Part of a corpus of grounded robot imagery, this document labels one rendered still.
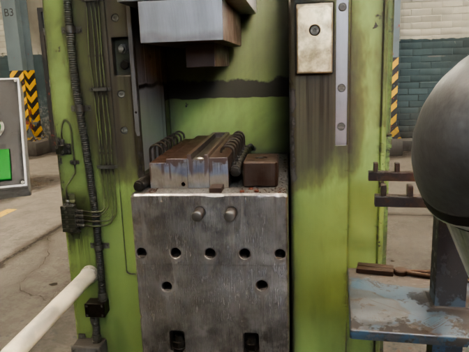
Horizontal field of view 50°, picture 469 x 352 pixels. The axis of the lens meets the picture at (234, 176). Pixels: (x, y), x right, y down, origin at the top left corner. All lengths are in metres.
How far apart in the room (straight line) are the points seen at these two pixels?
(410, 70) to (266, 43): 5.57
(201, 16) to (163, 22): 0.09
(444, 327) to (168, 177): 0.70
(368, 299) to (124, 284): 0.75
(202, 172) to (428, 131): 0.91
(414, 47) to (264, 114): 5.59
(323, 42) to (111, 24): 0.56
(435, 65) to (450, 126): 6.87
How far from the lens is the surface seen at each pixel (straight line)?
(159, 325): 1.36
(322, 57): 1.33
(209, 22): 1.22
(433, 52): 7.23
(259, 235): 1.21
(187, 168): 1.26
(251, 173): 1.24
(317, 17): 1.33
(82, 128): 1.45
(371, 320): 1.05
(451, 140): 0.37
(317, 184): 1.38
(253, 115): 1.70
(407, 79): 7.18
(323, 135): 1.36
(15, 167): 1.26
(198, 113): 1.72
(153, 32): 1.25
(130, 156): 1.44
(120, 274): 1.56
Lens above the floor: 1.21
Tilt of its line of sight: 12 degrees down
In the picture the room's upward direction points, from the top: 2 degrees counter-clockwise
